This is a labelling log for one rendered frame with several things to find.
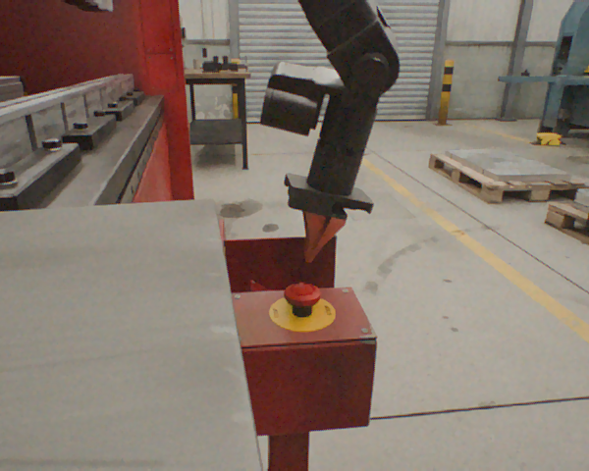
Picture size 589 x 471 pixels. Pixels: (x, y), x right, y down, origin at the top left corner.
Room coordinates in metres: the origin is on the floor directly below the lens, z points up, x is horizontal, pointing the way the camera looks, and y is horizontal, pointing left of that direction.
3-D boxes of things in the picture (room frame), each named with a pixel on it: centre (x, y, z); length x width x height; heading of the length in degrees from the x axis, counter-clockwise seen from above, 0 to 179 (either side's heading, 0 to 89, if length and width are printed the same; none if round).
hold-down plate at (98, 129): (0.97, 0.42, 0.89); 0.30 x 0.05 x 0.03; 12
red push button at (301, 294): (0.41, -0.02, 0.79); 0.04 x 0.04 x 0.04
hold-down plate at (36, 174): (0.58, 0.34, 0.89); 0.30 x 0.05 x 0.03; 12
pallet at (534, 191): (3.80, -1.91, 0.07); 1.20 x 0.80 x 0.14; 5
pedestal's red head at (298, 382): (0.45, 0.00, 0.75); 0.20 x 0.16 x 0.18; 6
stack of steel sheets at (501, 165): (3.80, -1.91, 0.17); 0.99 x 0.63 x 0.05; 5
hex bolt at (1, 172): (0.48, 0.32, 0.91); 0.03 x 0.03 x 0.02
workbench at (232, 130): (5.08, 0.79, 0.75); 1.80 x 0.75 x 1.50; 7
